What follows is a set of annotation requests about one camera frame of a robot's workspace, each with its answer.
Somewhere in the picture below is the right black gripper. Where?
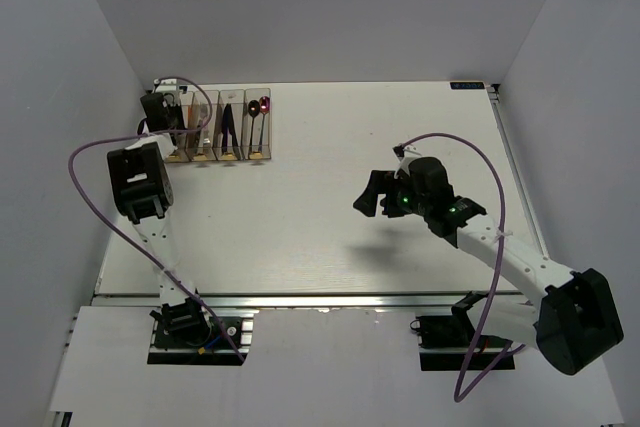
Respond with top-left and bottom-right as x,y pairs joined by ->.
353,171 -> 430,219

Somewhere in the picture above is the pink handled fork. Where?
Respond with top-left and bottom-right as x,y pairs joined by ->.
198,105 -> 210,150

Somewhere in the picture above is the dark blue plastic knife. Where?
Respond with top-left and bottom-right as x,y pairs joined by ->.
221,104 -> 231,154

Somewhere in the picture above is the black plastic knife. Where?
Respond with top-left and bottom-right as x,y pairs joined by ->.
226,104 -> 239,152

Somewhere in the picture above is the black spoon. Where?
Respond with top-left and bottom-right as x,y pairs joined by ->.
248,100 -> 261,146

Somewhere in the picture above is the iridescent red spoon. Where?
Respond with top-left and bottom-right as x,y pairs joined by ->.
259,96 -> 271,150

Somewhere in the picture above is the silver fork dark handle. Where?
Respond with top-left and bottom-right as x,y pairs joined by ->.
194,106 -> 208,150

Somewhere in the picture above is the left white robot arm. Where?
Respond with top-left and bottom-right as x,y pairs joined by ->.
107,134 -> 195,308

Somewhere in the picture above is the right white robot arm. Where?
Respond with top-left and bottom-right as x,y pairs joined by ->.
353,146 -> 624,375

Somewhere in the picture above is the clear container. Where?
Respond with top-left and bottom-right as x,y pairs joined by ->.
186,90 -> 218,162
242,87 -> 273,161
167,89 -> 194,162
213,89 -> 245,162

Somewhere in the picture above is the blue logo sticker right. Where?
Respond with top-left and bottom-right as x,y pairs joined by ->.
449,81 -> 486,90

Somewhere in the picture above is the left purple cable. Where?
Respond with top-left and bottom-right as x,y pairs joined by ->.
67,76 -> 249,366

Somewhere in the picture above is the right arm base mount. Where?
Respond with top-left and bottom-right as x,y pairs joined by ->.
409,294 -> 516,373

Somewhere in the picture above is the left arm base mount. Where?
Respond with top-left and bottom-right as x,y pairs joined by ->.
147,298 -> 252,366

